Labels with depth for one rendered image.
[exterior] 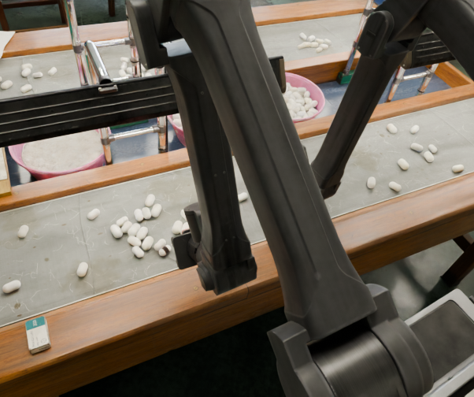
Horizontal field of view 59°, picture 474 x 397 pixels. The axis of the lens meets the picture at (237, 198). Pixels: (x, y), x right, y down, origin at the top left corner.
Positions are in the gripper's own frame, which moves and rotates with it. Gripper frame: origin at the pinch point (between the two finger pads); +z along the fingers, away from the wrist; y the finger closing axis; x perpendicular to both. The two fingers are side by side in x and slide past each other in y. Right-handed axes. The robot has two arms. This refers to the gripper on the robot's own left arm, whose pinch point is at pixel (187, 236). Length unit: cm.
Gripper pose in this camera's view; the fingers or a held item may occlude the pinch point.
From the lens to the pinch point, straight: 88.8
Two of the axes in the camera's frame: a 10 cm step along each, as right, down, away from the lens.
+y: -9.0, 2.6, -3.5
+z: -3.9, -1.2, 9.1
